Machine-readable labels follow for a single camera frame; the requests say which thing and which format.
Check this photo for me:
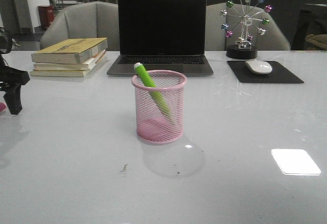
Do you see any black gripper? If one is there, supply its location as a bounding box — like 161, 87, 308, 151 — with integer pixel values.
1, 27, 30, 115

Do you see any pink highlighter pen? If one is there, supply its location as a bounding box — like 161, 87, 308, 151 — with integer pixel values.
0, 103, 7, 112

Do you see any green highlighter pen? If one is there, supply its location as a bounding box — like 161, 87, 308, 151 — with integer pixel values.
133, 62, 176, 125

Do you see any pink mesh pen holder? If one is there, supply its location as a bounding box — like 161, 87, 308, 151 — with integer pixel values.
131, 70, 187, 144

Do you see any bottom cream book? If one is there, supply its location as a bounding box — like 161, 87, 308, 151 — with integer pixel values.
30, 56, 105, 77

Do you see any cream book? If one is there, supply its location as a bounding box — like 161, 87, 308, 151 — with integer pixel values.
33, 50, 106, 71
30, 56, 105, 77

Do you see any top yellow book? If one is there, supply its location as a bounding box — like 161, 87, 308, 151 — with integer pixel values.
31, 37, 108, 64

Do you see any middle cream book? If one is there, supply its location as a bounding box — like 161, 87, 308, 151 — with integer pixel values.
33, 50, 106, 71

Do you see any red bin in background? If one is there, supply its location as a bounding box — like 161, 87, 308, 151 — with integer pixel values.
38, 5, 54, 30

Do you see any left grey armchair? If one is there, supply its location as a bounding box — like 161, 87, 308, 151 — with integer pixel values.
40, 1, 120, 51

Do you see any grey armchair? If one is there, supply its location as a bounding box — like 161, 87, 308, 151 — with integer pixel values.
40, 1, 120, 51
205, 3, 291, 51

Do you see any grey open laptop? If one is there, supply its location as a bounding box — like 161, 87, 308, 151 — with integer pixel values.
107, 0, 214, 77

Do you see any right grey armchair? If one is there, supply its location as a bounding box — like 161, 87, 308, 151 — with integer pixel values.
205, 3, 291, 51

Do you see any ferris wheel desk ornament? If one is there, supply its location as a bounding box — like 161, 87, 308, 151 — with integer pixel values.
220, 0, 272, 60

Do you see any black mouse pad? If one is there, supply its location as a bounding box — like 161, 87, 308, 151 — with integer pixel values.
227, 61, 304, 84

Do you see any white computer mouse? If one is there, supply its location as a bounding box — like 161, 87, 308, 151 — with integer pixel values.
245, 60, 272, 74

